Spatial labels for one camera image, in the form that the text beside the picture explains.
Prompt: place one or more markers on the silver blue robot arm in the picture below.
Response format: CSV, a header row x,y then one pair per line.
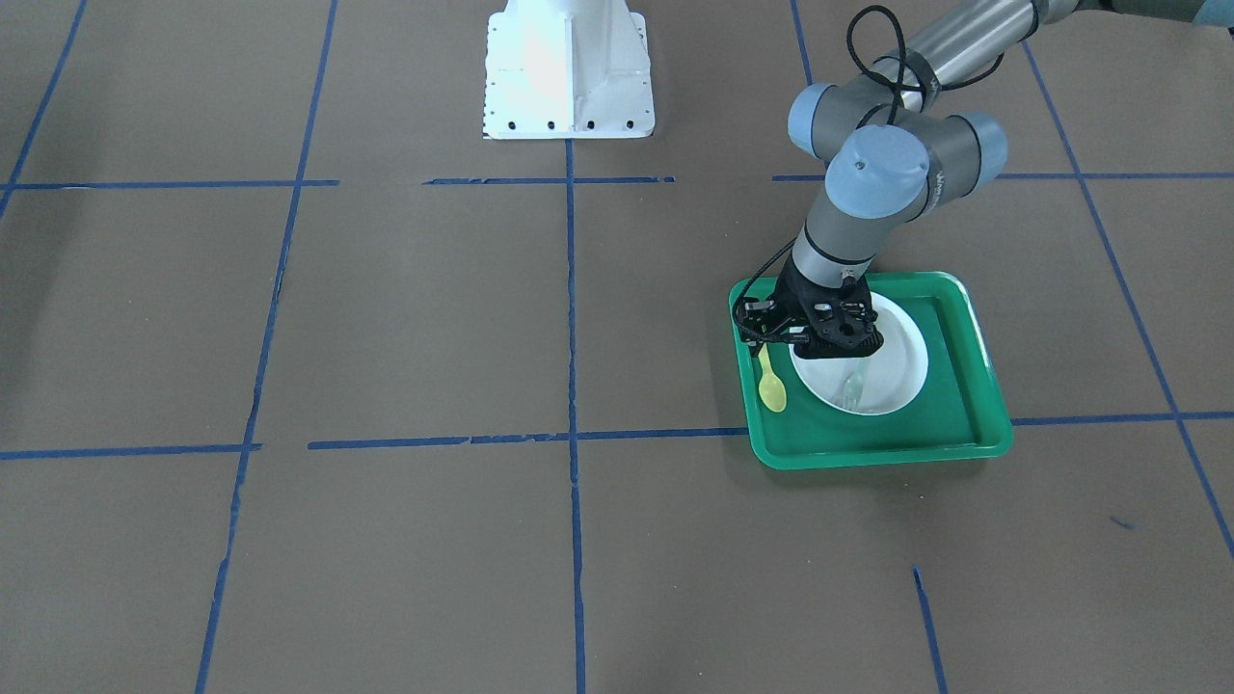
x,y
887,163

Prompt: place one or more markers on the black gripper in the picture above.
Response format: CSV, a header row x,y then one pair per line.
x,y
796,289

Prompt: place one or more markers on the pale green plastic fork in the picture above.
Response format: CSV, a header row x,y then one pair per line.
x,y
853,386

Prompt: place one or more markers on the yellow plastic spoon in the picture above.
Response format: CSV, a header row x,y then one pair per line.
x,y
771,390

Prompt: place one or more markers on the green plastic tray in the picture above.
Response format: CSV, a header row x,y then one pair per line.
x,y
960,413

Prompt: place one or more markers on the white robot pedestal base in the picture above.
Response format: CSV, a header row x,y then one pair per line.
x,y
567,69

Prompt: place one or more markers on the white round plate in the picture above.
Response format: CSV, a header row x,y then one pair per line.
x,y
896,373

